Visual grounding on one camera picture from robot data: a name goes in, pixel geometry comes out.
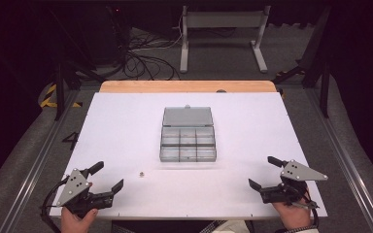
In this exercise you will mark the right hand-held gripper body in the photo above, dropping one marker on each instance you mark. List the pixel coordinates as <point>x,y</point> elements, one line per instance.
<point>299,173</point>

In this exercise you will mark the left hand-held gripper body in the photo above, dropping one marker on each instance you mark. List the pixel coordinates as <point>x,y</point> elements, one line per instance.
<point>74,189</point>

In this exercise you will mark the clear plastic compartment box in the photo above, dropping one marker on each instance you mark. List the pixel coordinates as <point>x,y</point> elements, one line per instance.
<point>187,136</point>

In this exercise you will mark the person's left hand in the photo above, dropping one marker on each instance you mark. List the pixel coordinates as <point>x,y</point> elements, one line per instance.
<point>73,224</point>

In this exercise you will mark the person's right hand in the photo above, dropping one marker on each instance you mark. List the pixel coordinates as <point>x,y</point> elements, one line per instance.
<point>294,216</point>

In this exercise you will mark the white table cover board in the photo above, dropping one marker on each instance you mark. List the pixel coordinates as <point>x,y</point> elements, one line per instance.
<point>126,136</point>

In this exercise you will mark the person's light clothing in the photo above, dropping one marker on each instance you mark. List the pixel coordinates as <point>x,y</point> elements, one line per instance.
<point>230,227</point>

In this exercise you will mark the black tripod stand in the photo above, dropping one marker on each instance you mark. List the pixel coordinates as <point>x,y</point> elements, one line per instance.
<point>314,64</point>
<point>60,93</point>

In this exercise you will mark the white metal stand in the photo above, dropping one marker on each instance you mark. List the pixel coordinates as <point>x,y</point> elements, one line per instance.
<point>184,48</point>

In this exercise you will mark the aluminium floor rail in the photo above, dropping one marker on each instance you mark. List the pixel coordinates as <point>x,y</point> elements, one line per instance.
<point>35,168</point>
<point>343,155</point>

